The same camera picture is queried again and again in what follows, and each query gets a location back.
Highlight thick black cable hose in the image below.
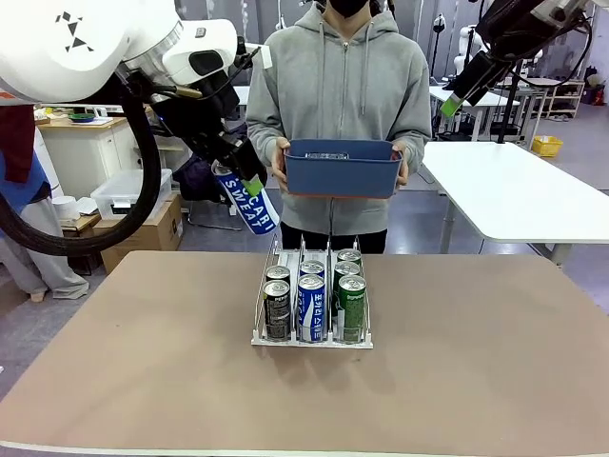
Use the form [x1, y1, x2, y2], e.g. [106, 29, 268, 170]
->
[0, 70, 163, 258]

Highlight person's left gray-sleeved forearm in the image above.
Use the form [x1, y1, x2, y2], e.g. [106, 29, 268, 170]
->
[398, 113, 433, 175]

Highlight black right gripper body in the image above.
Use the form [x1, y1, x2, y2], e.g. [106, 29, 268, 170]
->
[454, 50, 515, 107]

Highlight black face mask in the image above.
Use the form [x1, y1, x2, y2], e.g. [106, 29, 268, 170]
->
[330, 0, 370, 19]

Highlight black metal pole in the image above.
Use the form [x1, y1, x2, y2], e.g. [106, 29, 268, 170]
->
[497, 70, 522, 144]

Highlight blue Pocari Sweat can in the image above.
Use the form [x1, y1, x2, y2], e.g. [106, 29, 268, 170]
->
[211, 160, 281, 237]
[297, 273, 327, 344]
[299, 259, 326, 280]

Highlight yellow plastic crate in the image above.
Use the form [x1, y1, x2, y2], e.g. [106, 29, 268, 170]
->
[531, 135, 564, 158]

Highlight white paper roll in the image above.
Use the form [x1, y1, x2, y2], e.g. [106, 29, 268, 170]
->
[50, 195, 80, 221]

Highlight black light stand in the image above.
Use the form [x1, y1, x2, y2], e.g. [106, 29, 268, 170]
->
[427, 11, 448, 87]

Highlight person's right hand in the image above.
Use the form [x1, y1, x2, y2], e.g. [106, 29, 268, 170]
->
[274, 137, 292, 194]

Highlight light wooden low shelf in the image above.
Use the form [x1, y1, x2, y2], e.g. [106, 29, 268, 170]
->
[518, 78, 586, 123]

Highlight large white table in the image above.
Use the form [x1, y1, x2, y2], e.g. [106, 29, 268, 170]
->
[421, 141, 609, 266]

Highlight clear plastic storage box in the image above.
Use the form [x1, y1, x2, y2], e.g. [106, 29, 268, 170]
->
[89, 169, 173, 220]

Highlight large brown cardboard box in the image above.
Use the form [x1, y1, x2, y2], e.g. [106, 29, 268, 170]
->
[92, 194, 185, 275]

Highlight small wooden side shelf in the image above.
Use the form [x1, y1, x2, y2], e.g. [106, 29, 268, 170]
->
[60, 213, 104, 277]

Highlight person's right gray-sleeved forearm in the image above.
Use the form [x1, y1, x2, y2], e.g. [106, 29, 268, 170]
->
[246, 109, 286, 158]

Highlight white background desk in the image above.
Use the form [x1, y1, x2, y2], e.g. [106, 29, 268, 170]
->
[430, 85, 522, 139]

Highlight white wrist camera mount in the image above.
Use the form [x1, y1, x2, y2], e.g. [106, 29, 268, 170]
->
[236, 41, 274, 69]

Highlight white desk cabinet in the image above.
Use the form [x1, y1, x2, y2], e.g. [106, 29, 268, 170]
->
[35, 113, 144, 201]

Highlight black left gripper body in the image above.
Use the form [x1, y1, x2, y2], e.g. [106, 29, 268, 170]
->
[216, 132, 268, 185]

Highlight blue plastic bin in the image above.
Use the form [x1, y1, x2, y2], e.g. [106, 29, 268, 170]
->
[284, 138, 404, 200]

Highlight white wire can dispenser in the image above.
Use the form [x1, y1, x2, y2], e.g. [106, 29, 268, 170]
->
[250, 234, 375, 350]

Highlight person in gray hoodie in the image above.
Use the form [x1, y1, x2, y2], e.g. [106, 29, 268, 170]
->
[245, 0, 433, 256]

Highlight person's left hand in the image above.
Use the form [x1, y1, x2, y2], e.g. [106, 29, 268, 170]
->
[392, 138, 410, 188]

